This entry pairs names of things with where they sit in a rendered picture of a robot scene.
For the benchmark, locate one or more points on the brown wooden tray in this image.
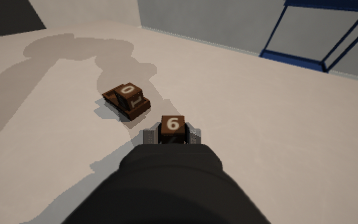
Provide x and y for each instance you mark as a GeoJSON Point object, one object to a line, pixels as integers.
{"type": "Point", "coordinates": [133, 113]}

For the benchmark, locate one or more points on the brown number cube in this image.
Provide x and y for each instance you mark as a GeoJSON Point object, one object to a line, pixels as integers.
{"type": "Point", "coordinates": [172, 129]}
{"type": "Point", "coordinates": [129, 96]}

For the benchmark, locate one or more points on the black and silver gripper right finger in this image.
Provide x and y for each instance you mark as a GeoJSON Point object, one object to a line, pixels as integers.
{"type": "Point", "coordinates": [192, 135]}

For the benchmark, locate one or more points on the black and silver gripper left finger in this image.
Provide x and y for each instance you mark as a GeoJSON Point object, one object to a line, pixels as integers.
{"type": "Point", "coordinates": [152, 135]}

